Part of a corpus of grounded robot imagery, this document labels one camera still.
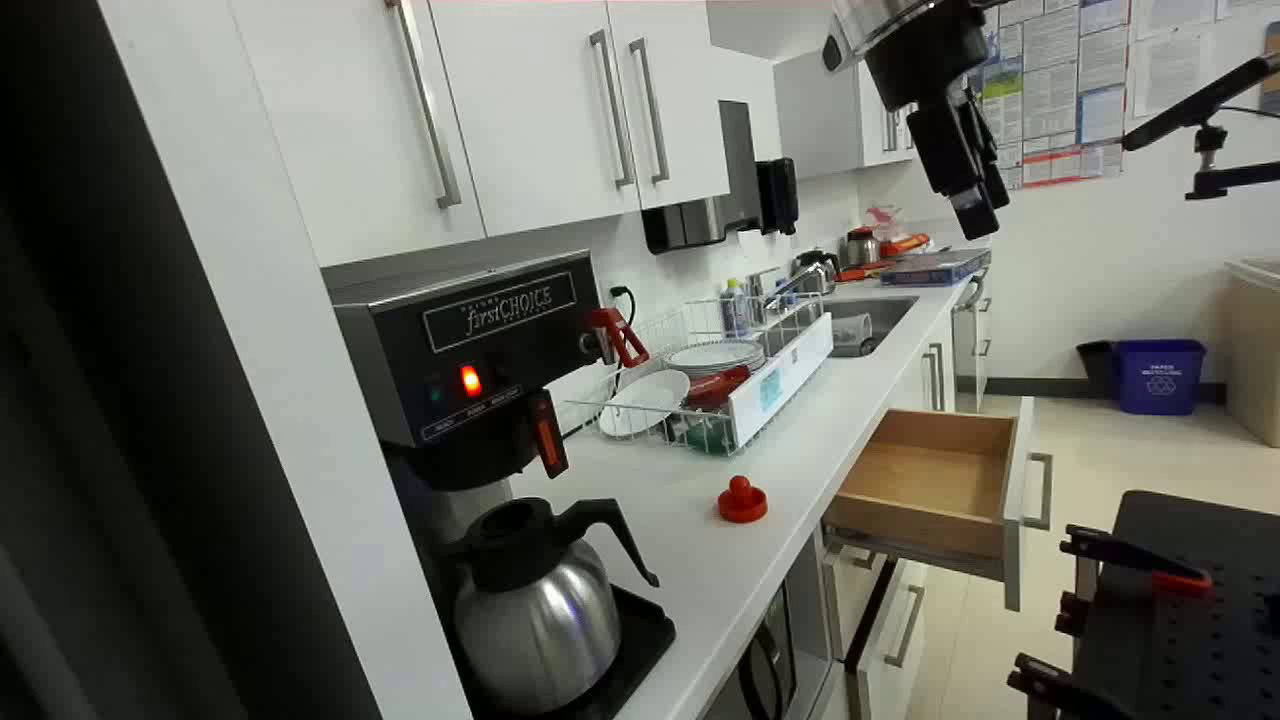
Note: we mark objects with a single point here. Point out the stainless steel sink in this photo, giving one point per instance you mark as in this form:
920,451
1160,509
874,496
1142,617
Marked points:
866,325

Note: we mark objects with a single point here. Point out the white wall power outlet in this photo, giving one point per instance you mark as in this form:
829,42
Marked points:
623,295

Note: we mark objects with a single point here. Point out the black soap dispenser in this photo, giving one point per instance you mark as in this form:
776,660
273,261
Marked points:
776,198

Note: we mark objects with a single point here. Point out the black commercial coffee maker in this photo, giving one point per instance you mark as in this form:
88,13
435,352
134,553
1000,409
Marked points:
454,344

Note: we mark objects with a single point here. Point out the steel paper towel dispenser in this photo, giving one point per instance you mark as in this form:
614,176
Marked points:
702,214

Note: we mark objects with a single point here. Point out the black waste bin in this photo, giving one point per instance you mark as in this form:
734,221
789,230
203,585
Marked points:
1098,360

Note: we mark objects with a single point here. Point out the red kitchen utensil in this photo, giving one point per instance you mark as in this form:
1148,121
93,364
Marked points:
907,246

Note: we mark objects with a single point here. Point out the blue flat tray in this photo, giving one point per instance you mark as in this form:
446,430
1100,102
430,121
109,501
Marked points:
934,268

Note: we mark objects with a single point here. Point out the white lower cabinet drawers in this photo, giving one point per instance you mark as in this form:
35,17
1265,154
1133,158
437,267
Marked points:
890,643

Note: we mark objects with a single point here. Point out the wooden drawer with white front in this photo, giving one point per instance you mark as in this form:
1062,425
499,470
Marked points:
926,486

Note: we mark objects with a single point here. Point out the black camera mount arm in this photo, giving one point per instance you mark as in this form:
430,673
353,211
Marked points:
1207,102

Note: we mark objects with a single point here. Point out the small red round object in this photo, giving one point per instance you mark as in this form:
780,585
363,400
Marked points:
740,501

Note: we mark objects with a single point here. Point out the white under-sink cabinet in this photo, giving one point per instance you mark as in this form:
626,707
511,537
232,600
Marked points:
954,352

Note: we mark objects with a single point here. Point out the blue recycling bin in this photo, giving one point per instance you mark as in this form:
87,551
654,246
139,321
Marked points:
1159,377

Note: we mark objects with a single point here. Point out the dark grey refrigerator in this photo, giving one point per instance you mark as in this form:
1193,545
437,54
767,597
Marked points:
122,400

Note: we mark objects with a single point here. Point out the clear dish soap bottle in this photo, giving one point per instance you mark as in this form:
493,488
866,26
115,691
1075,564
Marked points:
734,314

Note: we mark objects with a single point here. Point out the white wide upper cabinet door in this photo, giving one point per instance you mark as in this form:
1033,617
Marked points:
347,121

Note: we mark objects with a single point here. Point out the red item in dish rack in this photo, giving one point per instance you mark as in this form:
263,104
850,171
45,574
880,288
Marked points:
717,385

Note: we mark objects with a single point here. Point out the white small wall cabinet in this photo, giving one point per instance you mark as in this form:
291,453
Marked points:
824,121

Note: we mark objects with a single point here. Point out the white shallow bowl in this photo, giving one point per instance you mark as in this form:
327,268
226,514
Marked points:
708,357

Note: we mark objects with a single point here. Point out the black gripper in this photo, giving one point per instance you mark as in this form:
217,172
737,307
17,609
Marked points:
934,63

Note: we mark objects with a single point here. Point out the white tall trash bin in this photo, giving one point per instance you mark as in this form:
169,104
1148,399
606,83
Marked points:
1258,352

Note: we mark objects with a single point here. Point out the chrome sink faucet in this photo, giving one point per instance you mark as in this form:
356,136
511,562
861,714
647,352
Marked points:
797,287

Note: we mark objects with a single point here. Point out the black perforated table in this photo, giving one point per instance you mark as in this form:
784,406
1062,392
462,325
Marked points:
1203,643

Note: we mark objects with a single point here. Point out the large white plate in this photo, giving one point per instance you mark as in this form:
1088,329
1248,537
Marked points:
641,406

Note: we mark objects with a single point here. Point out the notice board with white papers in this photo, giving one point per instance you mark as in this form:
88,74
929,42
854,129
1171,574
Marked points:
1080,83

